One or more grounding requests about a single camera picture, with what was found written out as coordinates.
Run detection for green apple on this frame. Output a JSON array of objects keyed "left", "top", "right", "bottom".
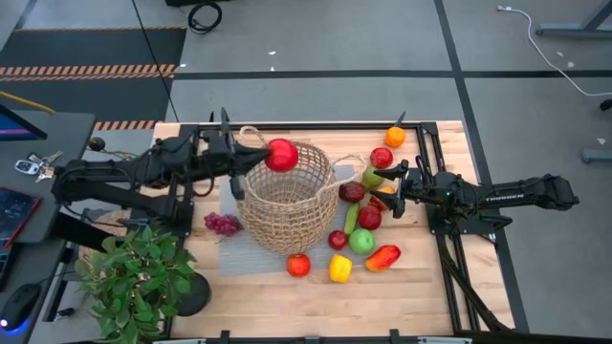
[{"left": 348, "top": 227, "right": 376, "bottom": 256}]

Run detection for red tomato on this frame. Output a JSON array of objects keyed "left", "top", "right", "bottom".
[{"left": 286, "top": 252, "right": 313, "bottom": 279}]

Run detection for grey woven placemat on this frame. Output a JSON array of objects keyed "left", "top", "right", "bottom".
[{"left": 218, "top": 164, "right": 370, "bottom": 277}]

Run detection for grey metal furniture base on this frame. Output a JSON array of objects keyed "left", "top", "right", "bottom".
[{"left": 534, "top": 0, "right": 612, "bottom": 39}]

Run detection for red yellow mango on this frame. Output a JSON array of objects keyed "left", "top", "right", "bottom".
[{"left": 365, "top": 244, "right": 403, "bottom": 273}]

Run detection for white floor cable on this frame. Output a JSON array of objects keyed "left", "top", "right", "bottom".
[{"left": 496, "top": 4, "right": 612, "bottom": 97}]

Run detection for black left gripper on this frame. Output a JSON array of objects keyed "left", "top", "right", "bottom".
[{"left": 190, "top": 132, "right": 273, "bottom": 179}]

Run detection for black desk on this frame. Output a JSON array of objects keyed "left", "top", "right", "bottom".
[{"left": 0, "top": 110, "right": 97, "bottom": 344}]

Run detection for keys with black fob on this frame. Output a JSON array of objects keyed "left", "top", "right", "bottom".
[{"left": 13, "top": 150, "right": 64, "bottom": 183}]

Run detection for green pear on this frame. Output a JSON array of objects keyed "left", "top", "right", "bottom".
[{"left": 361, "top": 165, "right": 386, "bottom": 191}]

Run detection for coiled black cable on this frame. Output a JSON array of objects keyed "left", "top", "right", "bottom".
[{"left": 186, "top": 1, "right": 224, "bottom": 35}]

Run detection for black aluminium table frame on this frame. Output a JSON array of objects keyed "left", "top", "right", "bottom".
[{"left": 164, "top": 107, "right": 517, "bottom": 344}]

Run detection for green cucumber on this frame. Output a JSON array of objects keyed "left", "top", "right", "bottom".
[{"left": 342, "top": 202, "right": 361, "bottom": 236}]

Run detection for large red apple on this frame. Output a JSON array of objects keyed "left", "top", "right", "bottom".
[{"left": 264, "top": 138, "right": 300, "bottom": 174}]

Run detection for round woven mat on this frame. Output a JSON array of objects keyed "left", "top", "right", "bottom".
[{"left": 77, "top": 208, "right": 135, "bottom": 263}]

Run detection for long thin black cable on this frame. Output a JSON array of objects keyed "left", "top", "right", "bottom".
[{"left": 130, "top": 0, "right": 181, "bottom": 123}]

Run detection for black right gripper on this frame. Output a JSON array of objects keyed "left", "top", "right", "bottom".
[{"left": 370, "top": 159, "right": 434, "bottom": 220}]

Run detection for yellow bell pepper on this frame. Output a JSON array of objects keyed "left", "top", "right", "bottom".
[{"left": 328, "top": 254, "right": 354, "bottom": 284}]

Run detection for yellow cable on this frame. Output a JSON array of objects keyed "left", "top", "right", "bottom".
[{"left": 0, "top": 90, "right": 56, "bottom": 115}]

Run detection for dark red apple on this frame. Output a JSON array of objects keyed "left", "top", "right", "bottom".
[{"left": 338, "top": 181, "right": 367, "bottom": 204}]

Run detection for computer monitor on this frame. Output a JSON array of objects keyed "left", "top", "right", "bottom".
[{"left": 0, "top": 103, "right": 49, "bottom": 142}]

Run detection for grey metal foot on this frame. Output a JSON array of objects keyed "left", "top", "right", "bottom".
[{"left": 580, "top": 147, "right": 612, "bottom": 164}]

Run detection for black computer mouse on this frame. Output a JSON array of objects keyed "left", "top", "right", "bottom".
[{"left": 0, "top": 282, "right": 42, "bottom": 332}]

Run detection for dark tablet with red edge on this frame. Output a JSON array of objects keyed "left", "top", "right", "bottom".
[{"left": 0, "top": 186, "right": 43, "bottom": 249}]

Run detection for purple grape bunch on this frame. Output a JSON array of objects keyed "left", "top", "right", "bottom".
[{"left": 204, "top": 211, "right": 244, "bottom": 238}]

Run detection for black hazard-striped floor mat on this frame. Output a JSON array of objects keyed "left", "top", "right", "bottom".
[{"left": 0, "top": 26, "right": 188, "bottom": 131}]

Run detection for black plant pot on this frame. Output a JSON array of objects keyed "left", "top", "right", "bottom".
[{"left": 174, "top": 271, "right": 213, "bottom": 318}]

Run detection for green potted plant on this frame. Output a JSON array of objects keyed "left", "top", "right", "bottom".
[{"left": 74, "top": 225, "right": 197, "bottom": 344}]

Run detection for small red apple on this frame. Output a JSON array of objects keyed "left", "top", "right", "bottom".
[{"left": 327, "top": 229, "right": 349, "bottom": 251}]

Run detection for woven straw basket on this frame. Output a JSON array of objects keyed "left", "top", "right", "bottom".
[{"left": 236, "top": 124, "right": 367, "bottom": 256}]

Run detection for orange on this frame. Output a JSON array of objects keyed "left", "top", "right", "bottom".
[{"left": 384, "top": 125, "right": 407, "bottom": 149}]

